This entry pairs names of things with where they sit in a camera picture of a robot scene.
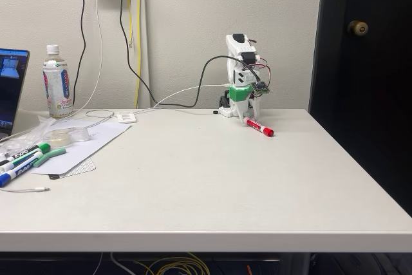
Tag red Expo marker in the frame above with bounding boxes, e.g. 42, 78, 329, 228
243, 116, 275, 138

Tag green Expo marker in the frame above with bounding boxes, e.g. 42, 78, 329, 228
8, 142, 52, 162

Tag black Expo marker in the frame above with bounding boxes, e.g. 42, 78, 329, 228
0, 151, 44, 175

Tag blue Expo marker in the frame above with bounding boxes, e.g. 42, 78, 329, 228
0, 160, 41, 188

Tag black door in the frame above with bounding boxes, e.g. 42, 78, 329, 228
308, 0, 412, 218

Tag white adapter hub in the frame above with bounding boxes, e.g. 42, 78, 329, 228
115, 111, 138, 124

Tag brass door knob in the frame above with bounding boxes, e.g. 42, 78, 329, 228
346, 19, 370, 36

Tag white paper sheet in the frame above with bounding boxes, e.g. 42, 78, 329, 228
32, 122, 133, 176

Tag grey mesh pad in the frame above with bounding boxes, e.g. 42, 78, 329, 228
59, 158, 97, 178

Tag clear tape dispenser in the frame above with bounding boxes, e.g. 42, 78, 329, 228
42, 126, 91, 146

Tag clear plastic drink bottle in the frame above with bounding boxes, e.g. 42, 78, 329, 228
42, 44, 74, 119

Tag teal plastic tool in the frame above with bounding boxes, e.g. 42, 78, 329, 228
33, 147, 67, 169

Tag clear plastic bag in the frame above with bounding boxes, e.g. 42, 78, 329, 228
0, 114, 57, 160

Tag grey laptop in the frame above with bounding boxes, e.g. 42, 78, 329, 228
0, 48, 32, 143

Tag green printed camera mount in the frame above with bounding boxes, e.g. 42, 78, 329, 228
227, 84, 255, 102

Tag green camera circuit board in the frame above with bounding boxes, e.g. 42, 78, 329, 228
250, 80, 271, 98

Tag red black servo wires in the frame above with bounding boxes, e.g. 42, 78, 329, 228
256, 57, 272, 88

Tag black camera cable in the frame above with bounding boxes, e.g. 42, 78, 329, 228
116, 0, 262, 108

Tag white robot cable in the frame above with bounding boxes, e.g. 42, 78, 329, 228
133, 84, 232, 115

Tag long yellow cable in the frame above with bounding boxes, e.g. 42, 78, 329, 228
134, 0, 143, 109

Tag yellow cable with plug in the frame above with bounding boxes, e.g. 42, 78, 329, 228
124, 0, 135, 48

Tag white charger cable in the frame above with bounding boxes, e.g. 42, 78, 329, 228
53, 0, 115, 128

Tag yellow cable bundle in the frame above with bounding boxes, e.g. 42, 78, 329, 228
133, 254, 212, 275

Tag white hanging cable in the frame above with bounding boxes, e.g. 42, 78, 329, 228
109, 251, 136, 275

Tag white lightning cable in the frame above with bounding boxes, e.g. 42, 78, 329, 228
0, 186, 52, 193

